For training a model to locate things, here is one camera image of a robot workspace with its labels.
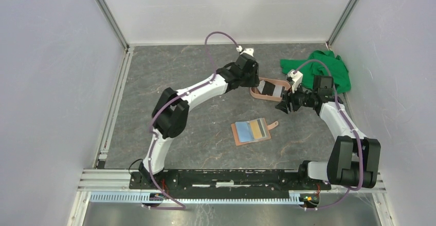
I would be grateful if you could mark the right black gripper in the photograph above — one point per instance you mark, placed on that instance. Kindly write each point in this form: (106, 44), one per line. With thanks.
(289, 97)

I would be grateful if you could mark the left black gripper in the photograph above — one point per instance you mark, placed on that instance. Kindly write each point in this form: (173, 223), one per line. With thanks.
(254, 81)

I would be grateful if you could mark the tan leather card holder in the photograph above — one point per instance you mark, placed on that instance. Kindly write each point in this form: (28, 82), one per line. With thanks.
(245, 132)

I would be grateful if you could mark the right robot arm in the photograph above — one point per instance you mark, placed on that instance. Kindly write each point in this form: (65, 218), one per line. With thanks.
(354, 160)

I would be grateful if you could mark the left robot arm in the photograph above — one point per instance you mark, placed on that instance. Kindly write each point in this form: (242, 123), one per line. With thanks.
(169, 117)

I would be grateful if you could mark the black card in tray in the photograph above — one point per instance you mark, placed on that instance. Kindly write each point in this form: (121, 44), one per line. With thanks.
(268, 88)

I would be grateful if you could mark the pink oval tray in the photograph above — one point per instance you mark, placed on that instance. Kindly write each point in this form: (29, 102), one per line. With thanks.
(256, 91)

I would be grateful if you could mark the green cloth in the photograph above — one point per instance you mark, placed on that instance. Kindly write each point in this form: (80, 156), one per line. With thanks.
(334, 63)

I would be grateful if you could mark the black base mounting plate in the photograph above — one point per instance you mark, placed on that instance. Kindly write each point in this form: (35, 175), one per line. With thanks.
(228, 184)

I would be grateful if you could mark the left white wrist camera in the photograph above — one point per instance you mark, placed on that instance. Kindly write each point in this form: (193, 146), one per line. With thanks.
(247, 51)

